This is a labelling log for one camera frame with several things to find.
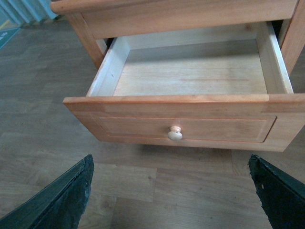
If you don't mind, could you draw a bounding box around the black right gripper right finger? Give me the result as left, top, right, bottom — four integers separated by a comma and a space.
248, 155, 305, 229

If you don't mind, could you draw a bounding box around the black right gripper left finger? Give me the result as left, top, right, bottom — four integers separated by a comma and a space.
0, 155, 94, 229

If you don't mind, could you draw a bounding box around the wooden drawer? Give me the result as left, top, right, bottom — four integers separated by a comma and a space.
63, 21, 305, 152

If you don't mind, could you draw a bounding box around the round top drawer knob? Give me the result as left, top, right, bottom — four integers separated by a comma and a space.
167, 126, 183, 141

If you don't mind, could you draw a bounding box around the grey floor mat sign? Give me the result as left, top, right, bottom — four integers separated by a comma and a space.
0, 27, 20, 49

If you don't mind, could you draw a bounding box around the wooden nightstand cabinet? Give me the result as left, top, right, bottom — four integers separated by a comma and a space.
51, 0, 305, 73

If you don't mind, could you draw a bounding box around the grey pleated curtain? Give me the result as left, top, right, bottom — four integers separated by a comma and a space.
0, 0, 58, 24

